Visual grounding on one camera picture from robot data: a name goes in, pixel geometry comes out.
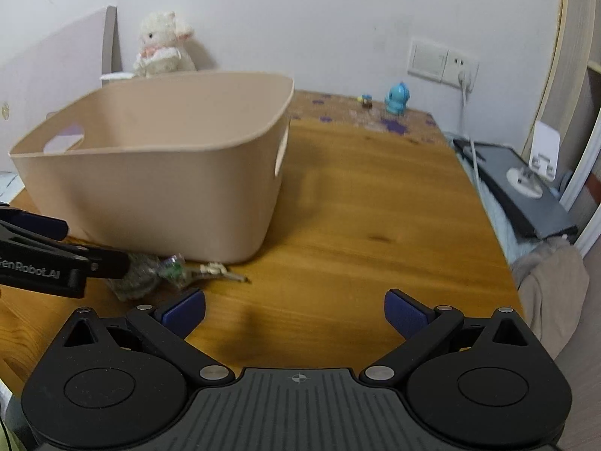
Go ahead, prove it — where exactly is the beige plastic storage basket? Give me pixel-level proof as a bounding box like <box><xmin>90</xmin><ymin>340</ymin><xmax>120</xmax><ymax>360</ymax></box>
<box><xmin>9</xmin><ymin>71</ymin><xmax>294</xmax><ymax>264</ymax></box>

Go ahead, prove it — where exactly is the grey beige blanket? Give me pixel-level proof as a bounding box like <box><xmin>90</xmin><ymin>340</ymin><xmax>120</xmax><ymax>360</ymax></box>
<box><xmin>510</xmin><ymin>236</ymin><xmax>601</xmax><ymax>451</ymax></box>

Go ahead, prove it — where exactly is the pink purple headboard panel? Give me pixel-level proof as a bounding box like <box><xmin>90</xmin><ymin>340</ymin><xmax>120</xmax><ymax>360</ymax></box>
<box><xmin>0</xmin><ymin>6</ymin><xmax>117</xmax><ymax>172</ymax></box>

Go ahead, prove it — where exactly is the grey laptop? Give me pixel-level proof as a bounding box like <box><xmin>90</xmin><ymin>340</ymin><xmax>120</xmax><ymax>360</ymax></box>
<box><xmin>452</xmin><ymin>132</ymin><xmax>578</xmax><ymax>240</ymax></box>

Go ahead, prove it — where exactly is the white phone stand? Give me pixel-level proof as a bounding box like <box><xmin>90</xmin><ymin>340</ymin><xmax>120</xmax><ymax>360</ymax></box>
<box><xmin>506</xmin><ymin>121</ymin><xmax>560</xmax><ymax>200</ymax></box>

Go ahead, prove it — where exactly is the white plush lamb toy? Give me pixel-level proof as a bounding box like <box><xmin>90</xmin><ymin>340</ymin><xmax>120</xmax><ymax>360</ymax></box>
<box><xmin>133</xmin><ymin>11</ymin><xmax>196</xmax><ymax>77</ymax></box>

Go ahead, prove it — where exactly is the purple flower table mat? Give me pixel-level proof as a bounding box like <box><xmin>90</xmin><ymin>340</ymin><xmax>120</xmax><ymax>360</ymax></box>
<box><xmin>289</xmin><ymin>90</ymin><xmax>447</xmax><ymax>145</ymax></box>

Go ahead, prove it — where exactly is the blue cartoon figurine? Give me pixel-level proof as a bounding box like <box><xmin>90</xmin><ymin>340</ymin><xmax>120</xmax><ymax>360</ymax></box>
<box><xmin>384</xmin><ymin>83</ymin><xmax>411</xmax><ymax>115</ymax></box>

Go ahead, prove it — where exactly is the tiny mushroom figurine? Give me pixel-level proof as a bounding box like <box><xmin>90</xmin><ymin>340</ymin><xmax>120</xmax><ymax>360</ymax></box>
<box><xmin>356</xmin><ymin>95</ymin><xmax>373</xmax><ymax>109</ymax></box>

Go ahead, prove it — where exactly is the white charger cable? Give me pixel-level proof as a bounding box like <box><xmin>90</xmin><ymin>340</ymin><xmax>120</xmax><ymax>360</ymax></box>
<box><xmin>455</xmin><ymin>69</ymin><xmax>487</xmax><ymax>185</ymax></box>

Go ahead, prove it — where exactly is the white wall switch socket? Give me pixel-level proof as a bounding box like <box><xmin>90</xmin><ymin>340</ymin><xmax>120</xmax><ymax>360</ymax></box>
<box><xmin>408</xmin><ymin>39</ymin><xmax>480</xmax><ymax>92</ymax></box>

